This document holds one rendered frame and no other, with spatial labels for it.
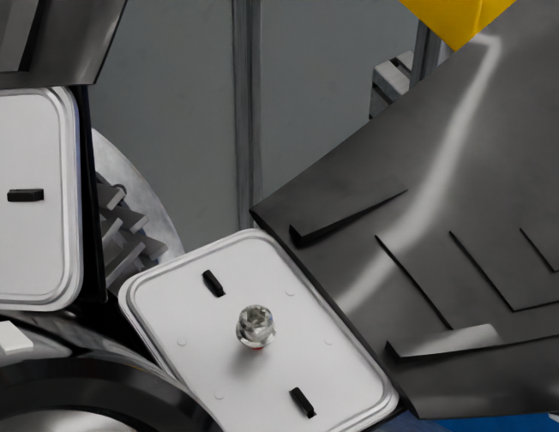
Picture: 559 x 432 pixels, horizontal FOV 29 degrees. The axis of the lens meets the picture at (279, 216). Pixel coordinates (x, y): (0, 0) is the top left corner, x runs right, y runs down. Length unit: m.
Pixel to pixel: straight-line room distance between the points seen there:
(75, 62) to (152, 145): 1.11
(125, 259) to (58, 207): 0.14
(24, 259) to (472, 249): 0.17
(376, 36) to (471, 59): 1.07
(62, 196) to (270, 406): 0.10
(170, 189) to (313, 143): 0.25
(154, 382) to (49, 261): 0.05
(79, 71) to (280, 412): 0.13
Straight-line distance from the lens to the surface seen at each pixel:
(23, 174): 0.31
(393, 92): 0.92
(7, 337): 0.29
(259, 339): 0.36
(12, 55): 0.31
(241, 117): 1.46
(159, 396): 0.29
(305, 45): 1.45
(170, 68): 1.33
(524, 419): 1.04
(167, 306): 0.37
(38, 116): 0.31
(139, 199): 0.53
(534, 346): 0.39
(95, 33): 0.30
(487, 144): 0.44
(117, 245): 0.45
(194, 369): 0.36
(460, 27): 0.75
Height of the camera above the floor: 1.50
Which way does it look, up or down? 51 degrees down
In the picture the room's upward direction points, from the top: 1 degrees clockwise
